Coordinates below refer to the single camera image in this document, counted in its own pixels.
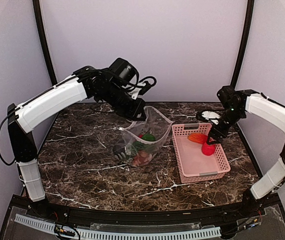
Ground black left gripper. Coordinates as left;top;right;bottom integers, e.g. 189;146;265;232
98;81;148;121

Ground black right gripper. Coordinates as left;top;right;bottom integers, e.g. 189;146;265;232
206;106;245;144

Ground red orange mango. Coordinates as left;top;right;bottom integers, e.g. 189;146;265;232
187;132;208;145

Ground clear zip top bag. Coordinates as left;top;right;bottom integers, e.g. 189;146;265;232
112;106;173;167

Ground green cucumber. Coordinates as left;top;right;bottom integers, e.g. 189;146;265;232
130;141;157;153

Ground red lychee bunch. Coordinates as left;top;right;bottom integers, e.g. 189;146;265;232
130;150;154;167

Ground green lime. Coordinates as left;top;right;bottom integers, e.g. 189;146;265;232
141;133;156;142

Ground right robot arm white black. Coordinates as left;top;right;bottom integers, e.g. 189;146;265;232
207;85;285;217

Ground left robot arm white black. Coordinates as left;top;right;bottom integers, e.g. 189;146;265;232
3;65;153;218

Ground pink perforated plastic basket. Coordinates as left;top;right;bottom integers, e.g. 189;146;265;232
172;122;231;184

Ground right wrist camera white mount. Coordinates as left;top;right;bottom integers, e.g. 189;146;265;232
196;110;221;125

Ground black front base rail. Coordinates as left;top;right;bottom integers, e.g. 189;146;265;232
0;195;285;240

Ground white slotted cable duct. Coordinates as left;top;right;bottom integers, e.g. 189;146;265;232
14;214;221;240

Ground right black frame post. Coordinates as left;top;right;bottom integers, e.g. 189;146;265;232
230;0;255;88

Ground black frame post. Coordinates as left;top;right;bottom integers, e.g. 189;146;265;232
32;0;58;85
230;0;255;88

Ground left black frame post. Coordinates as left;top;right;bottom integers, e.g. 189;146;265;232
32;0;58;85

